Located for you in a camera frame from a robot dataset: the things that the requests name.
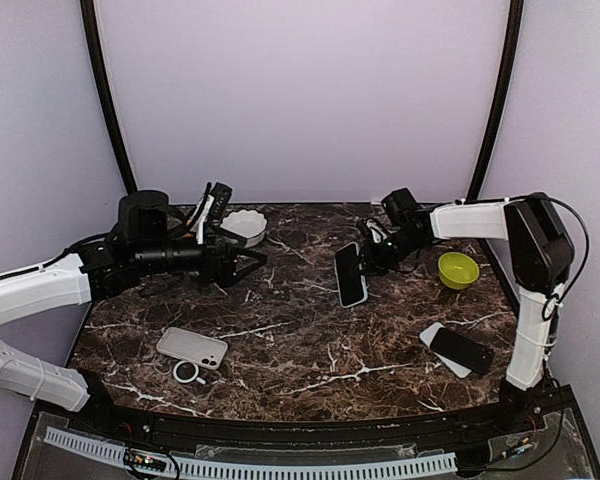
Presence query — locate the clear white phone case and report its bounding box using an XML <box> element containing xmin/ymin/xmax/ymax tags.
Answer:
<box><xmin>156</xmin><ymin>327</ymin><xmax>228</xmax><ymax>370</ymax></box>

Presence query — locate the green bowl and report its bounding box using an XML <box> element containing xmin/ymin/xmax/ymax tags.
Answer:
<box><xmin>438</xmin><ymin>252</ymin><xmax>480</xmax><ymax>291</ymax></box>

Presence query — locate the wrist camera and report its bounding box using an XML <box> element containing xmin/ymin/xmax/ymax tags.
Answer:
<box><xmin>357</xmin><ymin>218</ymin><xmax>389</xmax><ymax>244</ymax></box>
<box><xmin>189</xmin><ymin>182</ymin><xmax>233</xmax><ymax>245</ymax></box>

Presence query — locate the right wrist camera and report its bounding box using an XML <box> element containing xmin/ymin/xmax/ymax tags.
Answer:
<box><xmin>357</xmin><ymin>218</ymin><xmax>389</xmax><ymax>244</ymax></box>

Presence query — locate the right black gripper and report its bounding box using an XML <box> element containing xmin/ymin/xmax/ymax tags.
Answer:
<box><xmin>350</xmin><ymin>228</ymin><xmax>426</xmax><ymax>276</ymax></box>

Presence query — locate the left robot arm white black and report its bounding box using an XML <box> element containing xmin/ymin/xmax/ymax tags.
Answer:
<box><xmin>0</xmin><ymin>184</ymin><xmax>268</xmax><ymax>436</ymax></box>

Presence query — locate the white phone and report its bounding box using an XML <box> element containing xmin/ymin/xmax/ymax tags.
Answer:
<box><xmin>419</xmin><ymin>322</ymin><xmax>471</xmax><ymax>379</ymax></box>

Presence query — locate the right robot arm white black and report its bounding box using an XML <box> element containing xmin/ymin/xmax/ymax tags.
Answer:
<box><xmin>348</xmin><ymin>188</ymin><xmax>581</xmax><ymax>392</ymax></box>

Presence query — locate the purple phone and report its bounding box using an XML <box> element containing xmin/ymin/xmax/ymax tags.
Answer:
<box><xmin>334</xmin><ymin>242</ymin><xmax>366</xmax><ymax>308</ymax></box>

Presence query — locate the right black frame post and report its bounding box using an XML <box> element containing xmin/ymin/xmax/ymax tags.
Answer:
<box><xmin>466</xmin><ymin>0</ymin><xmax>524</xmax><ymax>200</ymax></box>

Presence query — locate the left black frame post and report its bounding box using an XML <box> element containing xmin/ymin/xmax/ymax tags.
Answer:
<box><xmin>79</xmin><ymin>0</ymin><xmax>138</xmax><ymax>194</ymax></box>

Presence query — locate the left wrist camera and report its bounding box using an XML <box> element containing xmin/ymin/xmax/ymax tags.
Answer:
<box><xmin>189</xmin><ymin>182</ymin><xmax>233</xmax><ymax>245</ymax></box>

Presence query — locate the white slotted cable duct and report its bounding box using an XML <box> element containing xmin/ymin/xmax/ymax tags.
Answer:
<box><xmin>43</xmin><ymin>427</ymin><xmax>457</xmax><ymax>480</ymax></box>

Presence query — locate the black phone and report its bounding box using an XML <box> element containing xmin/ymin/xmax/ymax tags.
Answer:
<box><xmin>430</xmin><ymin>328</ymin><xmax>495</xmax><ymax>375</ymax></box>

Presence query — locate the white scalloped bowl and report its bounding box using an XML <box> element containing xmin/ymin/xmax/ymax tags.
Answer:
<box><xmin>220</xmin><ymin>209</ymin><xmax>268</xmax><ymax>248</ymax></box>

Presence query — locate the black frame post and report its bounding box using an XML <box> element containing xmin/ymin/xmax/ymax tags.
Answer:
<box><xmin>466</xmin><ymin>0</ymin><xmax>524</xmax><ymax>200</ymax></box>
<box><xmin>79</xmin><ymin>0</ymin><xmax>138</xmax><ymax>194</ymax></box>

